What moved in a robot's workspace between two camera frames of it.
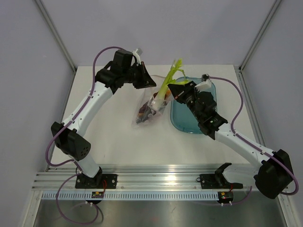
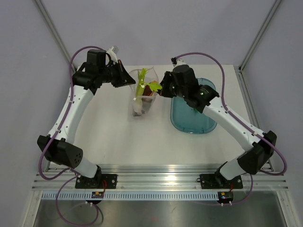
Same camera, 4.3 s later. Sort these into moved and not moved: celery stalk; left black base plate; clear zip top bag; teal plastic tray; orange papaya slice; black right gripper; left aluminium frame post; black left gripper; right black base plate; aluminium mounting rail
Moved: black right gripper; clear zip top bag; celery stalk; black left gripper; orange papaya slice
Not moved: aluminium mounting rail; teal plastic tray; left black base plate; right black base plate; left aluminium frame post
